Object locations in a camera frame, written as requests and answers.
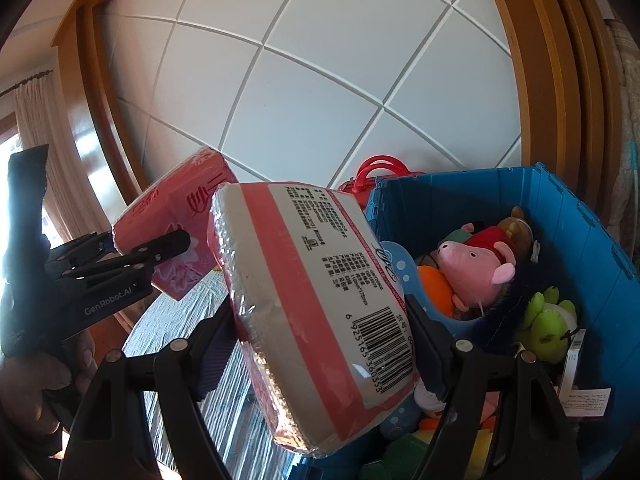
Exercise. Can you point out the red bear suitcase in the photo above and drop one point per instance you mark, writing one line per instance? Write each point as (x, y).
(374, 168)

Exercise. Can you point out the brown bear plush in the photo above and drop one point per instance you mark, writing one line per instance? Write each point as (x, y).
(520, 234)

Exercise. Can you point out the blue toy paddle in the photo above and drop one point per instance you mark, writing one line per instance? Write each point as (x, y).
(407, 273)

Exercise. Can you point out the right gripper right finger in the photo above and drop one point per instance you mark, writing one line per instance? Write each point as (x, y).
(531, 437)

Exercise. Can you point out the orange plush toy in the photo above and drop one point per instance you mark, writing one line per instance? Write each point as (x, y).
(437, 289)

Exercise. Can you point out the pink pig plush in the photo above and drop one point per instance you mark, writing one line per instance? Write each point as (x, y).
(476, 269)

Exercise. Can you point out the pink tissue pack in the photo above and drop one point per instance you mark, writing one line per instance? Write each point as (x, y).
(180, 200)

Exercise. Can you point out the pink white pack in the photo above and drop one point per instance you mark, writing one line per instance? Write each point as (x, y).
(319, 311)

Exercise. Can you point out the green frog plush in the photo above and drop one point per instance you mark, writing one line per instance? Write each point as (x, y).
(549, 323)

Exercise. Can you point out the person's left hand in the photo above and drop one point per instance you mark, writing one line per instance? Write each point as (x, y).
(23, 378)

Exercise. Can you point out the white striped bed sheet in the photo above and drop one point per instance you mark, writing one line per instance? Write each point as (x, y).
(230, 409)

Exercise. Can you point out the white medicine box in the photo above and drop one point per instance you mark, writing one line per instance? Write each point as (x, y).
(571, 364)

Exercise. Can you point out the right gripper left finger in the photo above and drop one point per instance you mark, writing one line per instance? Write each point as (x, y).
(110, 436)

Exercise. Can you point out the blue plastic storage crate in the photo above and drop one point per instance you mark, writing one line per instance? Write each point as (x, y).
(577, 256)

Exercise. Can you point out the yellow duck plush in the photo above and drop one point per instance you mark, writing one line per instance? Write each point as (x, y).
(480, 451)

